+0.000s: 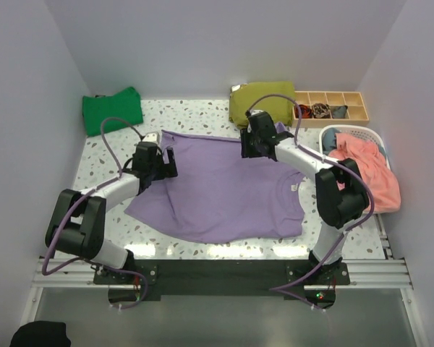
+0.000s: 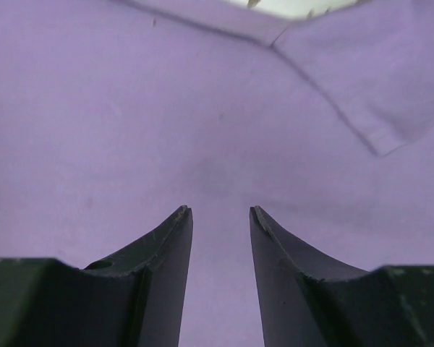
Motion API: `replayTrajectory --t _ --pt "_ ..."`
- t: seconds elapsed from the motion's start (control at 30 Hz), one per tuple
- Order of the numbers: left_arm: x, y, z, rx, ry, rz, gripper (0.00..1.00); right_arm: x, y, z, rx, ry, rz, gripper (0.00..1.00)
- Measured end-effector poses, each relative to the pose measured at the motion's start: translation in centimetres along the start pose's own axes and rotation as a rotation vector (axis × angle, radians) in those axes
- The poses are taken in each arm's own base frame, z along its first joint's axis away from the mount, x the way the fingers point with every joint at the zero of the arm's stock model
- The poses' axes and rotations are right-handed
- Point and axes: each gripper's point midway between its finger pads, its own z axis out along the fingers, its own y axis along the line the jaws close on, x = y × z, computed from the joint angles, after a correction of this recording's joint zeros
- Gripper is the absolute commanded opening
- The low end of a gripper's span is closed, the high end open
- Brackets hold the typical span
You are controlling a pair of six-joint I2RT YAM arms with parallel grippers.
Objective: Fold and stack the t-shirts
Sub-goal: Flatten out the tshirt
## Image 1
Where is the purple t-shirt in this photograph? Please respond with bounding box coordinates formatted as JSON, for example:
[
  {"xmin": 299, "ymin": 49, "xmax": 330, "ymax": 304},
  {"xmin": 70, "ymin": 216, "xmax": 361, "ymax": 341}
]
[{"xmin": 125, "ymin": 131, "xmax": 305, "ymax": 244}]

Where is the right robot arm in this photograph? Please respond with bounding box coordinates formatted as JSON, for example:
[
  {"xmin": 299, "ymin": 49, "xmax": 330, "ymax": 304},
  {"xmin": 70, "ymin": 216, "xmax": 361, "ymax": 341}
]
[{"xmin": 240, "ymin": 111, "xmax": 370, "ymax": 284}]

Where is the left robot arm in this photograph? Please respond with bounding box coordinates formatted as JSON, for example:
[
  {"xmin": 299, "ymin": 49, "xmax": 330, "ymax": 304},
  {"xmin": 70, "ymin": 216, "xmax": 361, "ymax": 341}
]
[{"xmin": 43, "ymin": 142, "xmax": 178, "ymax": 283}]

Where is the folded olive green t-shirt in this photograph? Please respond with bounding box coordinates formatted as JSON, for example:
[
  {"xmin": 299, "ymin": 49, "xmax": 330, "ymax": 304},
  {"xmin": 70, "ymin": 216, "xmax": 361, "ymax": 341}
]
[{"xmin": 229, "ymin": 81, "xmax": 295, "ymax": 128}]

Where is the orange black cloth roll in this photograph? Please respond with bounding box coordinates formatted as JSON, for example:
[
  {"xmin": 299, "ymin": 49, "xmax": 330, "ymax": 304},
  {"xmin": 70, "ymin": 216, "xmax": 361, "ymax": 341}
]
[{"xmin": 299, "ymin": 104, "xmax": 312, "ymax": 119}]

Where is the wooden compartment box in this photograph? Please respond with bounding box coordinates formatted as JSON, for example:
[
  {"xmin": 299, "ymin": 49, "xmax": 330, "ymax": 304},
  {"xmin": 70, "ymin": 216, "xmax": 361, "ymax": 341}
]
[{"xmin": 294, "ymin": 90, "xmax": 370, "ymax": 128}]

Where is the patterned brown cloth roll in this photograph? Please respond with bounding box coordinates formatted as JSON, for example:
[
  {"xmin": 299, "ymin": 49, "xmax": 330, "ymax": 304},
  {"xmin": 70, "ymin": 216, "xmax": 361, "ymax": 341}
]
[{"xmin": 311, "ymin": 103, "xmax": 331, "ymax": 119}]

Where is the dark grey cloth roll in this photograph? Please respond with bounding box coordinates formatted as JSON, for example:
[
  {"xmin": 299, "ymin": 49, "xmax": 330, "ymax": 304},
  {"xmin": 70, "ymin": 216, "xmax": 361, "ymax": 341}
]
[{"xmin": 330, "ymin": 105, "xmax": 348, "ymax": 119}]

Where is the white laundry basket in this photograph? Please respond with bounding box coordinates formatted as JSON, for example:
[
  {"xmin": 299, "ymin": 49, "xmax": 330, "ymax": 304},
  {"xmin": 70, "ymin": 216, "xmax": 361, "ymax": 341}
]
[{"xmin": 318, "ymin": 125, "xmax": 393, "ymax": 218}]

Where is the pink t-shirt in basket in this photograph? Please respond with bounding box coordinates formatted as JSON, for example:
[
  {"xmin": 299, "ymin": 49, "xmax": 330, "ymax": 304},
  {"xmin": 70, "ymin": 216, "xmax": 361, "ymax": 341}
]
[{"xmin": 328, "ymin": 132, "xmax": 401, "ymax": 215}]

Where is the black cloth at corner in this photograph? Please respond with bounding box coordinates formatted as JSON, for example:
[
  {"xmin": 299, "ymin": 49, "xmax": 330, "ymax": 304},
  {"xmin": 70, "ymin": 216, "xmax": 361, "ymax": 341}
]
[{"xmin": 9, "ymin": 321, "xmax": 72, "ymax": 347}]

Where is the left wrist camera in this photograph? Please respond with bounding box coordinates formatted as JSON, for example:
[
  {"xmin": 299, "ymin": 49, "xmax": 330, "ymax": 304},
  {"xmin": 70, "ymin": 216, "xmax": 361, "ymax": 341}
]
[{"xmin": 142, "ymin": 132, "xmax": 161, "ymax": 146}]

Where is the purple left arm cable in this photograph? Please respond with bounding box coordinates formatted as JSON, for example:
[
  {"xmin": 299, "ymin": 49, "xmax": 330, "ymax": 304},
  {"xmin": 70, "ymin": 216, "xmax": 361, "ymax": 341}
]
[{"xmin": 41, "ymin": 116, "xmax": 149, "ymax": 310}]

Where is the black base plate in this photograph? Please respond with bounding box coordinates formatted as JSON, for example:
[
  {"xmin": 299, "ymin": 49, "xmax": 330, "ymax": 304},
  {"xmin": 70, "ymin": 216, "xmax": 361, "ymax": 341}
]
[{"xmin": 93, "ymin": 260, "xmax": 351, "ymax": 308}]

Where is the aluminium rail frame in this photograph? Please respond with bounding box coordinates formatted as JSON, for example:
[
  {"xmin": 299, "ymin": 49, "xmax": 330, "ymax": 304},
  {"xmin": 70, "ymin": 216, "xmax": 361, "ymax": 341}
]
[{"xmin": 20, "ymin": 213, "xmax": 430, "ymax": 347}]

